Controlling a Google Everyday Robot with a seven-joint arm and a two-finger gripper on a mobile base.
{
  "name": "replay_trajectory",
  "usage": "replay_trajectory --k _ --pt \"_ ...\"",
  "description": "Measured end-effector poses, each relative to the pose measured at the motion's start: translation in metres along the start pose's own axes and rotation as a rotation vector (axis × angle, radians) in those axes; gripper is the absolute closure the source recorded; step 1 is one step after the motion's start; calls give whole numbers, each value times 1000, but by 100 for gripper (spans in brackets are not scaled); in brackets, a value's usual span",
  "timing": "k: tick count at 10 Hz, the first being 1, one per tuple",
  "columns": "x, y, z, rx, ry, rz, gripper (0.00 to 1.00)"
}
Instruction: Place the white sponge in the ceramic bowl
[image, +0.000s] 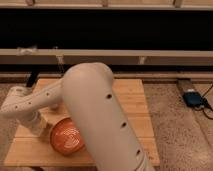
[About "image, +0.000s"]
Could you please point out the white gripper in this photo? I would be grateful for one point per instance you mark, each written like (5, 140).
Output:
(34, 122)

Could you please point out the wooden shelf rail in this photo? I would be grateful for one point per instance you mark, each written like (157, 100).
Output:
(111, 57)

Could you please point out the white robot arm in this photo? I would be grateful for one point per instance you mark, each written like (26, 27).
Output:
(87, 92)

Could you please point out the blue device on floor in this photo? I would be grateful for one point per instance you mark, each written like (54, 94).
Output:
(193, 98)

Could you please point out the wooden table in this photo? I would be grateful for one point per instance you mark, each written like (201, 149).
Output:
(27, 150)

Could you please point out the orange ceramic bowl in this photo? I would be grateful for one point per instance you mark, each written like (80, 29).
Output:
(65, 138)

